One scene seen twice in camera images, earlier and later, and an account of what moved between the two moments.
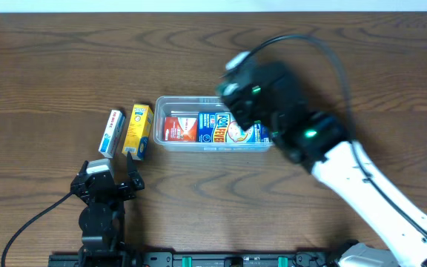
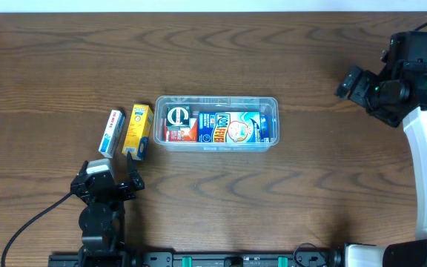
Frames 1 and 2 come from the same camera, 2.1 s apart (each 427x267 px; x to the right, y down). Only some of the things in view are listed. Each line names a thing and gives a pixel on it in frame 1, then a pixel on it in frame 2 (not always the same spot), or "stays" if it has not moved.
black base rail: (214, 259) stays
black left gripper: (107, 186) stays
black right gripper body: (238, 107) → (362, 90)
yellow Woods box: (138, 130) stays
